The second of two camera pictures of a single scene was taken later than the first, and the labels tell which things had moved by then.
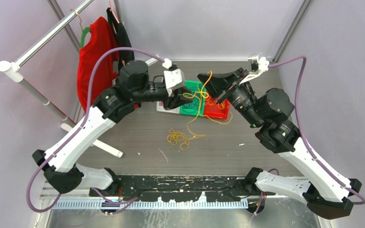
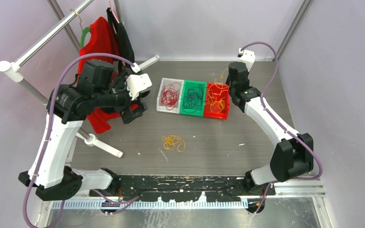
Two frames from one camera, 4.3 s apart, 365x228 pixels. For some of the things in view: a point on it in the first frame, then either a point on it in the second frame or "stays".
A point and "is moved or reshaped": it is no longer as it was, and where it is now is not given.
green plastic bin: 196,107 stays
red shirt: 103,40 stays
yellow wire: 174,137 is moved or reshaped
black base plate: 216,188 stays
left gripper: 177,99 → 127,114
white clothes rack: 14,71 stays
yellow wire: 202,95 is moved or reshaped
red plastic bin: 219,110 stays
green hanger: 85,31 stays
